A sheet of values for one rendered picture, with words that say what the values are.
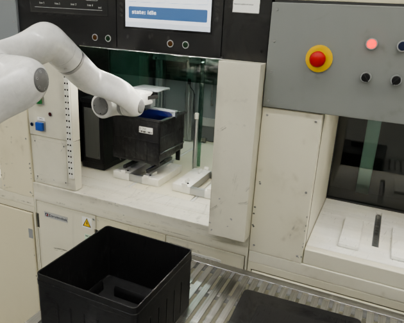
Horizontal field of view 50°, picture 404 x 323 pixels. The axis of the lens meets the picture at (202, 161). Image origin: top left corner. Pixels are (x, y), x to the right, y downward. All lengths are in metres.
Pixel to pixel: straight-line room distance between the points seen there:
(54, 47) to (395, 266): 1.11
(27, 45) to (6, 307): 1.37
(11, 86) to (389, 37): 0.89
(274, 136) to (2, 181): 1.15
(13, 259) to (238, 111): 1.25
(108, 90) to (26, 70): 0.36
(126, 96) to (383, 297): 0.97
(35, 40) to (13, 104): 0.20
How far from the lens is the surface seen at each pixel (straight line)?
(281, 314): 1.09
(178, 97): 2.35
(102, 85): 1.38
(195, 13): 1.28
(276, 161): 1.26
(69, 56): 1.27
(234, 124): 1.21
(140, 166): 1.82
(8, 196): 1.93
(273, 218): 1.32
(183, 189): 1.64
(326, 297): 1.35
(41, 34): 1.22
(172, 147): 1.73
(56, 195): 1.73
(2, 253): 2.09
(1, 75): 1.10
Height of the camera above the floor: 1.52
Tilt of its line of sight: 19 degrees down
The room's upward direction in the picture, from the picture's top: 3 degrees clockwise
